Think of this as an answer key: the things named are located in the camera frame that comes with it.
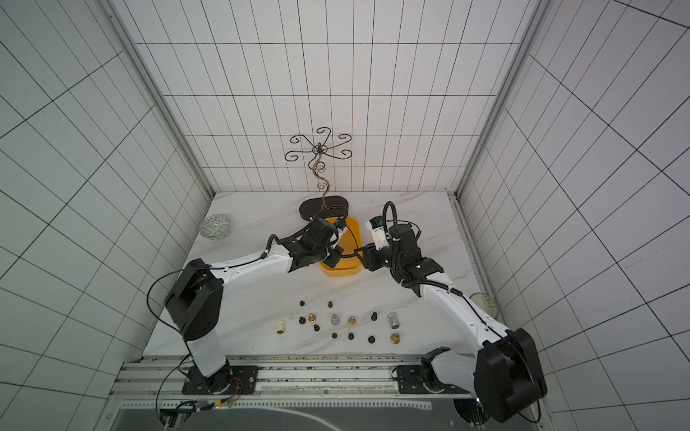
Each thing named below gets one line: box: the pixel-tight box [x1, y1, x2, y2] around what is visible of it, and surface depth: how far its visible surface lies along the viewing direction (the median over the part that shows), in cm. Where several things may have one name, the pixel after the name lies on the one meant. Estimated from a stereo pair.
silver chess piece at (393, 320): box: [387, 311, 400, 330], surface depth 85 cm
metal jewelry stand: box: [284, 126, 353, 221], surface depth 97 cm
